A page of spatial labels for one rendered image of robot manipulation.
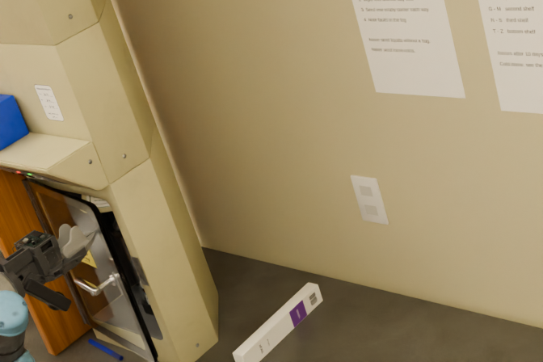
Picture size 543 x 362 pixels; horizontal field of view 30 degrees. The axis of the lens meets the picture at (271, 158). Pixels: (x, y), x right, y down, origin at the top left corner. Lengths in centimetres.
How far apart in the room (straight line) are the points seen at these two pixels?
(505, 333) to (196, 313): 66
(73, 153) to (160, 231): 28
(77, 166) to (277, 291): 65
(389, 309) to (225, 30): 70
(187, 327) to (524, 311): 71
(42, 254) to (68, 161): 18
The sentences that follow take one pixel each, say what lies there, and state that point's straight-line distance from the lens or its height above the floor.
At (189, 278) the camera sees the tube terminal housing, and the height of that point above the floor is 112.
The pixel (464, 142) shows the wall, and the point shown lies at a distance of 195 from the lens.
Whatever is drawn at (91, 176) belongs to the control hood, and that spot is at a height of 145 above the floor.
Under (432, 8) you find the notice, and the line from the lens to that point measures 185.
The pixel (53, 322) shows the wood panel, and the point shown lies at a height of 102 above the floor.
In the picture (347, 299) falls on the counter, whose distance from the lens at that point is 229.
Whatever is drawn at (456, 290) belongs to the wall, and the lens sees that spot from 219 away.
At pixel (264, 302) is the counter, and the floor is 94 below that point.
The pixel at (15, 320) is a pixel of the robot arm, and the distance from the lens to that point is 175.
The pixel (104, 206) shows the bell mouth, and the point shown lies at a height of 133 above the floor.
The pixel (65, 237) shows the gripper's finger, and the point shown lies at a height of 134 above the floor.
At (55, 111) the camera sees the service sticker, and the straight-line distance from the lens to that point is 205.
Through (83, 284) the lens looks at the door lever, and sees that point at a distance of 215.
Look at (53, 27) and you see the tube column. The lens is 193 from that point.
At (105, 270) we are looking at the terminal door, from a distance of 214.
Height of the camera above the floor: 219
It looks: 24 degrees down
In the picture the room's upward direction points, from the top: 18 degrees counter-clockwise
